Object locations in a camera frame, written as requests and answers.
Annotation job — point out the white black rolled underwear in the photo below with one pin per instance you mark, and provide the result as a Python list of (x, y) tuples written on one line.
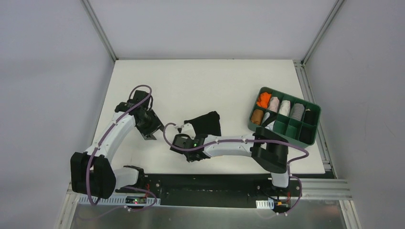
[(269, 120)]

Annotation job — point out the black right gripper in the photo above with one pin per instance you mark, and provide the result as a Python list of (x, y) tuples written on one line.
[(191, 154)]

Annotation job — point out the pink rolled underwear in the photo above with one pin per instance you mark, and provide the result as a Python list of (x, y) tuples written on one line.
[(274, 104)]

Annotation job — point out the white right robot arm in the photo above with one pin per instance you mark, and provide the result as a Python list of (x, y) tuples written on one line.
[(267, 149)]

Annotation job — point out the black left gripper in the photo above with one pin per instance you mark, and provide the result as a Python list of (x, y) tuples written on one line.
[(151, 127)]

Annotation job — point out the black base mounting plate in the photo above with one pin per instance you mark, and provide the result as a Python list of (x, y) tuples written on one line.
[(210, 190)]

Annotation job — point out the green compartment tray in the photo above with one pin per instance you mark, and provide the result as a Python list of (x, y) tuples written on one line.
[(296, 132)]

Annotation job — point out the brown rolled underwear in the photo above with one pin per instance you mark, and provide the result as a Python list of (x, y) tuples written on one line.
[(257, 116)]

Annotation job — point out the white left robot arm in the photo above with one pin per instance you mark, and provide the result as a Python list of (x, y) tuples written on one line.
[(91, 170)]

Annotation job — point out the black underwear beige waistband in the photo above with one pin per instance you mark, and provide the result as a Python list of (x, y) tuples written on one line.
[(208, 124)]

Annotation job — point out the orange rolled underwear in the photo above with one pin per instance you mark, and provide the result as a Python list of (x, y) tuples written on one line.
[(264, 100)]

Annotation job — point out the grey striped rolled underwear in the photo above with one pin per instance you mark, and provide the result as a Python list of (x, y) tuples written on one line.
[(297, 111)]

